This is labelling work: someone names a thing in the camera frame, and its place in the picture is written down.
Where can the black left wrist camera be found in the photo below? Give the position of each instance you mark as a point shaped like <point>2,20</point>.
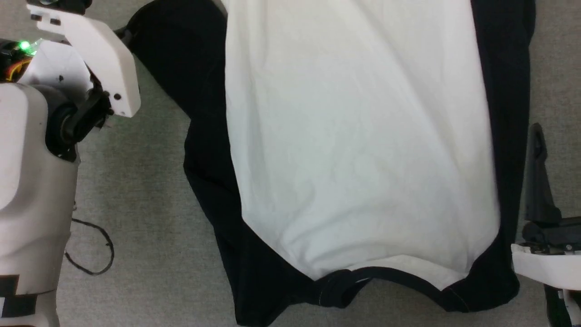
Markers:
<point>68,3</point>

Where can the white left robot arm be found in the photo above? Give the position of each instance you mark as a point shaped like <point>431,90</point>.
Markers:
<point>32,181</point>

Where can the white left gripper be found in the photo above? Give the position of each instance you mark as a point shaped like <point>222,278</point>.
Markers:
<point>109,59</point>

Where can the black and white t-shirt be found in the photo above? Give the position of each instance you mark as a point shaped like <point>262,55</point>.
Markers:
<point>354,136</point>

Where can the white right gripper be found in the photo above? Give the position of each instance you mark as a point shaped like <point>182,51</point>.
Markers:
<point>549,263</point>

